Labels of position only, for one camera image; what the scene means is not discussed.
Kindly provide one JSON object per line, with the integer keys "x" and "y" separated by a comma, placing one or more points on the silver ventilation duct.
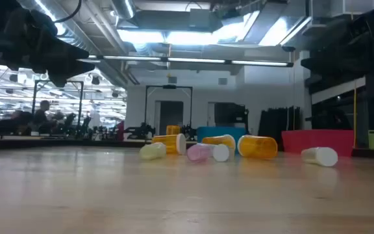
{"x": 123, "y": 8}

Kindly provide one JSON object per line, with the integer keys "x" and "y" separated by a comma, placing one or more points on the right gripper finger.
{"x": 323, "y": 83}
{"x": 320, "y": 64}

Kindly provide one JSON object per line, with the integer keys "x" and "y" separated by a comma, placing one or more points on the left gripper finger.
{"x": 73, "y": 67}
{"x": 67, "y": 48}

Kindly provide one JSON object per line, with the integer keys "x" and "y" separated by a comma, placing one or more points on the orange pill bottle white cap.
{"x": 173, "y": 130}
{"x": 169, "y": 143}
{"x": 219, "y": 140}

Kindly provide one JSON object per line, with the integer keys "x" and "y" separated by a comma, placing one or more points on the black aluminium table frame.
{"x": 76, "y": 144}

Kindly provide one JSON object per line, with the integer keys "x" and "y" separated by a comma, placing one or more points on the black metal rig frame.
{"x": 57, "y": 81}
{"x": 169, "y": 86}

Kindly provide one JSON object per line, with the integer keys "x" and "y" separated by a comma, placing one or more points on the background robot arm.
{"x": 188, "y": 132}
{"x": 141, "y": 131}

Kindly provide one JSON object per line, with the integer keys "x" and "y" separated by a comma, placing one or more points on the pink translucent pill bottle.
{"x": 198, "y": 153}

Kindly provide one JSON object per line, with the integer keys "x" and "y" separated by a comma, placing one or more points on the blue plastic bin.
{"x": 213, "y": 130}

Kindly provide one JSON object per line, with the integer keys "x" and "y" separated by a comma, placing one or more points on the black curtain panels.
{"x": 274, "y": 125}

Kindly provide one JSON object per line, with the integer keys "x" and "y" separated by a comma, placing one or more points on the long ceiling tube light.
{"x": 193, "y": 60}

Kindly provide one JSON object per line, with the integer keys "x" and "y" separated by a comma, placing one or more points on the large orange pill bottle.
{"x": 258, "y": 147}

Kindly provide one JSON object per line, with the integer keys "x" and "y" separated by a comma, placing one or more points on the pale yellow translucent pill bottle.
{"x": 153, "y": 151}

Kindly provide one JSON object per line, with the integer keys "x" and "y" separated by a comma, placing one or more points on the red plastic bin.
{"x": 317, "y": 139}

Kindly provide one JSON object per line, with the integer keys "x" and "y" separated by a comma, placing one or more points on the seated person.
{"x": 41, "y": 118}

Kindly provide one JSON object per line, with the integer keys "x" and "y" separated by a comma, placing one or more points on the green water bottle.
{"x": 373, "y": 140}

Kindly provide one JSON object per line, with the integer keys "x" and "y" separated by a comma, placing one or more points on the grey wall vent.
{"x": 222, "y": 81}
{"x": 172, "y": 80}

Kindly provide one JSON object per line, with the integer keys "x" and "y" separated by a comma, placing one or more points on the clear pill bottle white cap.
{"x": 221, "y": 152}

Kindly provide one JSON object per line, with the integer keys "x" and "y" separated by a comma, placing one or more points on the cream pill bottle white cap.
{"x": 323, "y": 156}

